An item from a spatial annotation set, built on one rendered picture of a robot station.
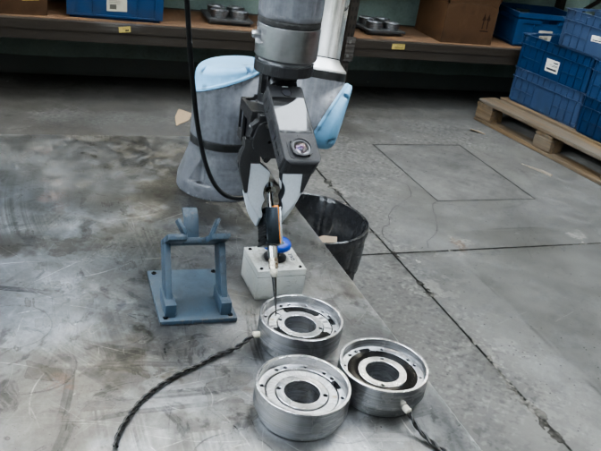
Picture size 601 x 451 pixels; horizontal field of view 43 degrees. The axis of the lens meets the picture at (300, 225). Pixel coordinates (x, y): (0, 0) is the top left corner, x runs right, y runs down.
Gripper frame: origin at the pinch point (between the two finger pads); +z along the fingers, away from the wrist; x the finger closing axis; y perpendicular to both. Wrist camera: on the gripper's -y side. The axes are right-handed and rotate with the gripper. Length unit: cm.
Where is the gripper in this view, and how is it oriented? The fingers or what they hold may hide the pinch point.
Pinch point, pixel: (269, 218)
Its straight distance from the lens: 96.8
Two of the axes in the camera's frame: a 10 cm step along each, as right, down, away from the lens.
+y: -2.9, -4.5, 8.4
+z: -1.4, 8.9, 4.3
